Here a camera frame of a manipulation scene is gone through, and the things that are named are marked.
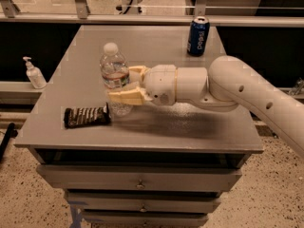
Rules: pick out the grey drawer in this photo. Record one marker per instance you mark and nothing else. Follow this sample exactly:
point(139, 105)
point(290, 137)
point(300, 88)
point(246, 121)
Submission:
point(139, 178)
point(145, 219)
point(143, 202)

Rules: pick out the clear plastic water bottle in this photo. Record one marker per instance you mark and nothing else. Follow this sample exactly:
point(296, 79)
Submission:
point(114, 70)

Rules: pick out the grey metal railing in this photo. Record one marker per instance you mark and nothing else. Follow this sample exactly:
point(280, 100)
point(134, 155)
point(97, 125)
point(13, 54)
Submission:
point(227, 13)

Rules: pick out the bottom grey drawer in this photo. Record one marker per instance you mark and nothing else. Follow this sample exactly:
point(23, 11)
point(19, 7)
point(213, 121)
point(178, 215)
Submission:
point(145, 219)

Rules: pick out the grey drawer cabinet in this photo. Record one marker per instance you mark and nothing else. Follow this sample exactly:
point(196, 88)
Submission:
point(177, 136)

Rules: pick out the chocolate rxbar wrapper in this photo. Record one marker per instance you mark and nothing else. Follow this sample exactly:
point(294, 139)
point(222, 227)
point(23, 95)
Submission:
point(86, 116)

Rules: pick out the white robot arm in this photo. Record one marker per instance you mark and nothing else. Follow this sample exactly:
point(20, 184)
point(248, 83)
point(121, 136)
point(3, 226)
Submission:
point(225, 84)

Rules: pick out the white pump dispenser bottle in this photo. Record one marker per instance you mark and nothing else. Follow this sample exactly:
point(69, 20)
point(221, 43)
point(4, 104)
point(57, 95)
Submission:
point(34, 74)

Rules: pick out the top grey drawer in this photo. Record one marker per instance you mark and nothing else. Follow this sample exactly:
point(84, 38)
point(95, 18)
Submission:
point(139, 178)

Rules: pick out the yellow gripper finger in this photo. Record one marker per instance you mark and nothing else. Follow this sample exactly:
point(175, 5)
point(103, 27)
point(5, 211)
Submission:
point(134, 96)
point(137, 73)

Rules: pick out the black pole on floor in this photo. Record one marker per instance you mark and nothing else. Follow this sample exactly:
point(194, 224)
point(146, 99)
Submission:
point(11, 132)

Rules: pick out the blue pepsi can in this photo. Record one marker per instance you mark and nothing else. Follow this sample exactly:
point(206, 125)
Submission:
point(198, 34)

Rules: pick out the middle grey drawer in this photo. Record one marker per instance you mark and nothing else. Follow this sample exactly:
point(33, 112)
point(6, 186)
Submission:
point(143, 202)

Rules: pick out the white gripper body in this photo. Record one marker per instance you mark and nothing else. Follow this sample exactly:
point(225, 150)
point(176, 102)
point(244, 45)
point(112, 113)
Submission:
point(161, 84)

